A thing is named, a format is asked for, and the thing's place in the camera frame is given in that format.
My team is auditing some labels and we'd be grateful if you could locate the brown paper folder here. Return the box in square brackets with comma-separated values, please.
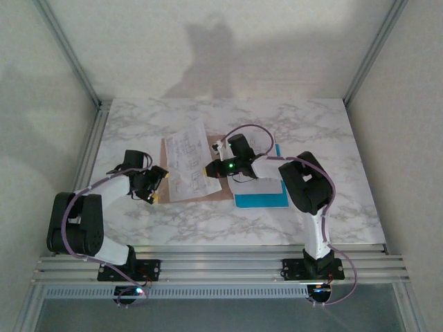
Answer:
[158, 129, 232, 205]

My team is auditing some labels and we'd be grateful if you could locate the blue plastic sheet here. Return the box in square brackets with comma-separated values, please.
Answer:
[233, 143, 290, 210]

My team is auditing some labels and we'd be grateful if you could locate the small controller board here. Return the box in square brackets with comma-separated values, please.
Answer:
[307, 283, 335, 306]
[113, 286, 148, 307]

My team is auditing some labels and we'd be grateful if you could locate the aluminium side rail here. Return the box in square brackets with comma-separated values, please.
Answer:
[51, 99, 114, 257]

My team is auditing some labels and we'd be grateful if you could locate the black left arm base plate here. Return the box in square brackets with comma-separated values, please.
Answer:
[97, 259, 162, 282]

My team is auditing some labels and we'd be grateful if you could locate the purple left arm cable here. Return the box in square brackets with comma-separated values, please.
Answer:
[60, 154, 155, 308]

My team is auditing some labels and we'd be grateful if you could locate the aluminium mounting rail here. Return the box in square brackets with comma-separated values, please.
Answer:
[33, 243, 411, 286]

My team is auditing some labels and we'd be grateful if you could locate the grey slotted cable duct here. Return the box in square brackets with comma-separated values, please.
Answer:
[41, 285, 309, 300]

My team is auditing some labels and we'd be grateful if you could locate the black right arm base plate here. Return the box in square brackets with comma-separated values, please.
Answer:
[282, 257, 345, 281]

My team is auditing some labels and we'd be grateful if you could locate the aluminium frame post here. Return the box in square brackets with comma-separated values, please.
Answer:
[13, 285, 46, 332]
[33, 0, 102, 109]
[392, 283, 426, 332]
[341, 0, 408, 107]

